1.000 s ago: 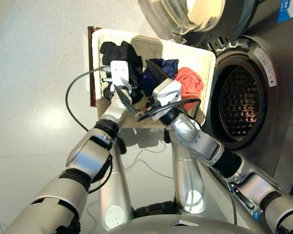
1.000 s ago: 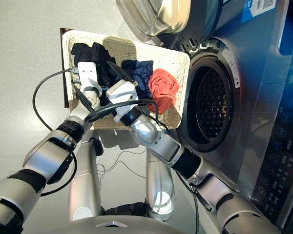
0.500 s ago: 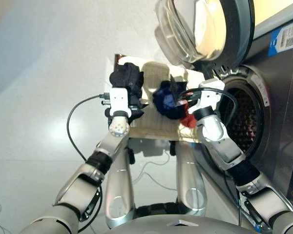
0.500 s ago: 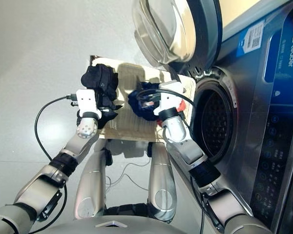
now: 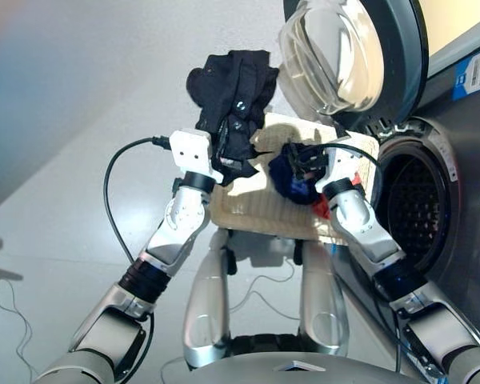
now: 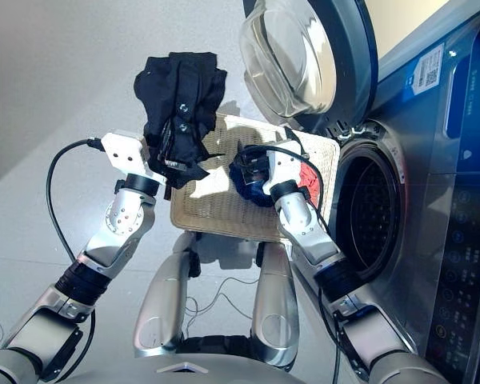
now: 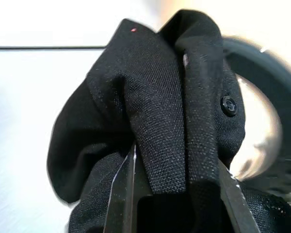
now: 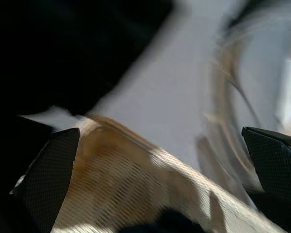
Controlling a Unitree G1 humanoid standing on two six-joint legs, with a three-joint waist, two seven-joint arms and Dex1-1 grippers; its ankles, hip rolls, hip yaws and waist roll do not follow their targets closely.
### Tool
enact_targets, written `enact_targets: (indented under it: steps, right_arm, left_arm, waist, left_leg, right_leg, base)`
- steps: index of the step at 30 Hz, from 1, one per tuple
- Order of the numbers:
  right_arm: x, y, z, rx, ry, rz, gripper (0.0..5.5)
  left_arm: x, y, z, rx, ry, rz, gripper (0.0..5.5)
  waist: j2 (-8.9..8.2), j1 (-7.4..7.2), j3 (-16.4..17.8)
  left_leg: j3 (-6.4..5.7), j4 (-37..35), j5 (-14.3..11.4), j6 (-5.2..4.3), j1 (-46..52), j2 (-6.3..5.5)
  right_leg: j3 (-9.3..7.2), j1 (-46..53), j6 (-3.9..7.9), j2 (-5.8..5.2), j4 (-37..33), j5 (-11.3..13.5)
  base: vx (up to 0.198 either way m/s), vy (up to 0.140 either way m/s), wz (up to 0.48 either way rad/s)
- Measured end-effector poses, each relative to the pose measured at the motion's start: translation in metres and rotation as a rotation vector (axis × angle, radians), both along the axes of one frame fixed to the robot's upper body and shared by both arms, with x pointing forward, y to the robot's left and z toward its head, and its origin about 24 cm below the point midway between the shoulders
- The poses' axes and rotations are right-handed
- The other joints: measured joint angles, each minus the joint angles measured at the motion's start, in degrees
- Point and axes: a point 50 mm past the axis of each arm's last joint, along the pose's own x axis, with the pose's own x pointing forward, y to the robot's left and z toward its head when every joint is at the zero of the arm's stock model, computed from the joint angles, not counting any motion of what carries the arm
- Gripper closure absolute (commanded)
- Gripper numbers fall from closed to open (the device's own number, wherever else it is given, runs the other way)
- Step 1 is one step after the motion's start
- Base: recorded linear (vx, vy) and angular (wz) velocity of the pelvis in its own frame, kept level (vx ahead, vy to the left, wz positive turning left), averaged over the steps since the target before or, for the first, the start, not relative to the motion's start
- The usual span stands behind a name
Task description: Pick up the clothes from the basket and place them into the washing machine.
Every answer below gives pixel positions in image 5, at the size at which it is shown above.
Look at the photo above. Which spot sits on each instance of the blue garment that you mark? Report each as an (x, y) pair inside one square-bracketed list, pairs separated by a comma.
[(282, 178)]

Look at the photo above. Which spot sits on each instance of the red garment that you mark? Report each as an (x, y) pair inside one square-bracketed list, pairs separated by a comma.
[(322, 208)]

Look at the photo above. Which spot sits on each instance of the black garment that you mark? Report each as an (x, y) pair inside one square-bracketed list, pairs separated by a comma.
[(232, 92)]

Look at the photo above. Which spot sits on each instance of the pale woven laundry basket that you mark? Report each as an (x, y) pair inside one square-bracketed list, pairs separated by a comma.
[(256, 212)]

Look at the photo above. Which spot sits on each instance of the round washing machine door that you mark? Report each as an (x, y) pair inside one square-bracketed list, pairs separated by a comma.
[(344, 60)]

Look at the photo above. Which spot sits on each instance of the grey washing machine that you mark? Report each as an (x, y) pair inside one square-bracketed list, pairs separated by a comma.
[(464, 200)]

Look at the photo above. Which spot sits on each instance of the silver robot leg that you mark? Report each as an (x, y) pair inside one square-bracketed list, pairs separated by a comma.
[(322, 304), (206, 304)]

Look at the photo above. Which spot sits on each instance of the grey robot torso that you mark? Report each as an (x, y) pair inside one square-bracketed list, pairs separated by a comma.
[(296, 368)]

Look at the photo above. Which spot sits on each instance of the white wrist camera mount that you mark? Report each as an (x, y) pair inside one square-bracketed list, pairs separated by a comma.
[(342, 164), (192, 150)]

